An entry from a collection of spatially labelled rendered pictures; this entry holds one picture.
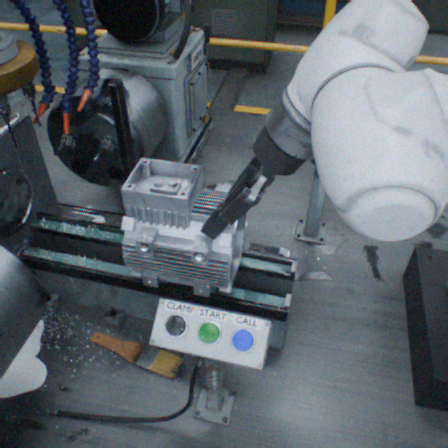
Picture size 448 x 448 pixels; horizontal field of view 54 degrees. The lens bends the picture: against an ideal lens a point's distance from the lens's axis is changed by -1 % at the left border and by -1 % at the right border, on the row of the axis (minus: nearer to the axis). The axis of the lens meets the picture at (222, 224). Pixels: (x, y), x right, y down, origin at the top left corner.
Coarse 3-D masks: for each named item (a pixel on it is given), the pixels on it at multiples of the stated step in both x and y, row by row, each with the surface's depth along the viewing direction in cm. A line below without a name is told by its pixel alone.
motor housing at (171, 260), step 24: (216, 192) 82; (192, 216) 78; (168, 240) 78; (192, 240) 78; (216, 240) 77; (240, 240) 92; (144, 264) 81; (168, 264) 79; (192, 264) 78; (216, 264) 76
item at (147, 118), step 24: (120, 72) 107; (72, 96) 98; (96, 96) 98; (144, 96) 106; (48, 120) 104; (72, 120) 101; (96, 120) 99; (144, 120) 104; (72, 144) 103; (96, 144) 104; (144, 144) 104; (72, 168) 111; (96, 168) 109; (120, 168) 107
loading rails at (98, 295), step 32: (64, 224) 103; (96, 224) 101; (32, 256) 94; (64, 256) 95; (96, 256) 103; (256, 256) 94; (288, 256) 94; (64, 288) 97; (96, 288) 94; (128, 288) 91; (160, 288) 88; (192, 288) 88; (256, 288) 96; (288, 288) 94
